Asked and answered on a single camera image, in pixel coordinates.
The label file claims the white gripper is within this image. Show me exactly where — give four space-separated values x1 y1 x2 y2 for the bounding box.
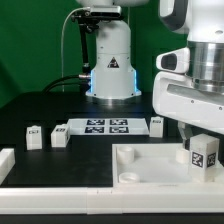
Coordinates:
152 72 224 149

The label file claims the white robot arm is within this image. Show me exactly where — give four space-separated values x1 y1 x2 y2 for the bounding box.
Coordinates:
76 0 224 135

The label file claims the white square tabletop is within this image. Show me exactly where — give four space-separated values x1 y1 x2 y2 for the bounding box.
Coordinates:
112 143 224 185

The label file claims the black camera on stand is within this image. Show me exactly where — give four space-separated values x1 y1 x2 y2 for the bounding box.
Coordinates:
71 5 122 71

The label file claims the white U-shaped fence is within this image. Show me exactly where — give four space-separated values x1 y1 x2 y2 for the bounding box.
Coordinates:
0 146 224 216

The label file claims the white cable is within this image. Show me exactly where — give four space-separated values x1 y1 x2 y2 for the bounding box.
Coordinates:
60 7 88 93

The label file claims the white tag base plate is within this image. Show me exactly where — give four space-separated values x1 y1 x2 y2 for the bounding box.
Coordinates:
68 118 149 135

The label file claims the black cable bundle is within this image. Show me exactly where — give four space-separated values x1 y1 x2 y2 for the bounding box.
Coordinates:
41 74 92 93

